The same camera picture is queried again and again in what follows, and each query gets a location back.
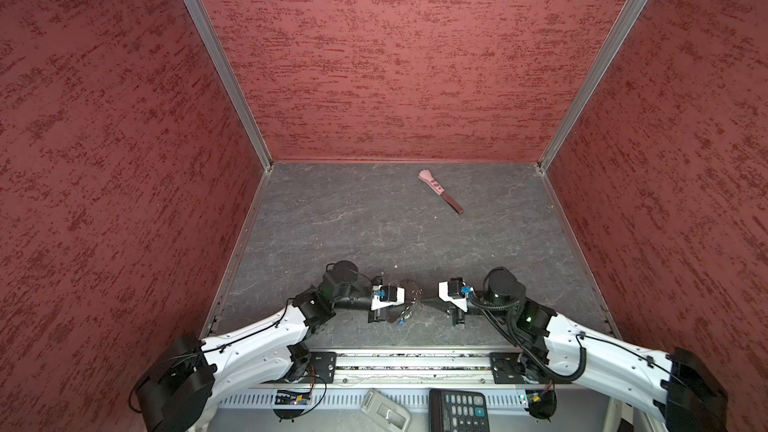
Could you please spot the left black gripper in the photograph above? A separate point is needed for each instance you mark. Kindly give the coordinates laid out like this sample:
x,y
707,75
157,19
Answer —
x,y
375,316

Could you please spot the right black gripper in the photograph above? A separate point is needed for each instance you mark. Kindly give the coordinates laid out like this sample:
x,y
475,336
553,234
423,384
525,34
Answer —
x,y
438,303

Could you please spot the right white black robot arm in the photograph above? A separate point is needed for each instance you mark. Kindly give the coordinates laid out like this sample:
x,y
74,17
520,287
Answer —
x,y
676,389

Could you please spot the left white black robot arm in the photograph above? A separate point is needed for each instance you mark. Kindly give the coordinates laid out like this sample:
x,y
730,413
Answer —
x,y
182,389

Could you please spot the black calculator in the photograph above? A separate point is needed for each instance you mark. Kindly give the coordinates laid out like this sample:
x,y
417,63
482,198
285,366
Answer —
x,y
457,411

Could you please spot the grey plastic device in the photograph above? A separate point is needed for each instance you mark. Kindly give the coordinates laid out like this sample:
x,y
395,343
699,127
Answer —
x,y
385,413

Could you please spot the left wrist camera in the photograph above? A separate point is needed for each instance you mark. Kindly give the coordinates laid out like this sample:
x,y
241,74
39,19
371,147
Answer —
x,y
385,295

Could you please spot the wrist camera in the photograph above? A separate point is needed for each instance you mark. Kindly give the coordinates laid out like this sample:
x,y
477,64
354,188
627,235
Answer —
x,y
385,295
455,290

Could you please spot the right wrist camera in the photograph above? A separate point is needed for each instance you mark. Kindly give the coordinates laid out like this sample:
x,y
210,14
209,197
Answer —
x,y
455,290

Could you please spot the aluminium front rail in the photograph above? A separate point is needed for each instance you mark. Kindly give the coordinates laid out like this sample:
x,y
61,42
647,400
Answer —
x,y
387,363

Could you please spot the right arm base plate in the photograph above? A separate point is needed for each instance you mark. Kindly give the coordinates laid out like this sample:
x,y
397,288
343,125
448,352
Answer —
x,y
507,368

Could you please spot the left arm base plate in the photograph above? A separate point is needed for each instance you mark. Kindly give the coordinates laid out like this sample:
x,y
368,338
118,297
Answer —
x,y
311,367

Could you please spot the pink handled knife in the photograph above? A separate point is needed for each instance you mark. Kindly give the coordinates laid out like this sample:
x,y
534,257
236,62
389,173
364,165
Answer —
x,y
427,177

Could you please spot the right aluminium corner post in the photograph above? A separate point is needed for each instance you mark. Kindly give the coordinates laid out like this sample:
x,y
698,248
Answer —
x,y
618,33

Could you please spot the aluminium corner post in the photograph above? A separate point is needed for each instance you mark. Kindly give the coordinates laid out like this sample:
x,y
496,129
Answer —
x,y
618,33
217,54

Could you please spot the left aluminium corner post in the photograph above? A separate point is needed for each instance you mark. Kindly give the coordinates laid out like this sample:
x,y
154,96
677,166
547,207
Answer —
x,y
217,54

